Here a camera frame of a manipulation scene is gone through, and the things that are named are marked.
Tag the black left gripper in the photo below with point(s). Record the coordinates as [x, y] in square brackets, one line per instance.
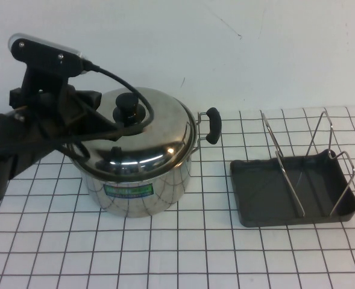
[56, 117]

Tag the stainless steel lid black knob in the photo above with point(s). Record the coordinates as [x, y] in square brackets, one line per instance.
[165, 129]

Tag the white black-grid tablecloth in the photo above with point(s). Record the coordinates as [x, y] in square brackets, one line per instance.
[105, 256]

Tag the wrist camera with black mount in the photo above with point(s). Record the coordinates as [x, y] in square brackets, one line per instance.
[44, 54]

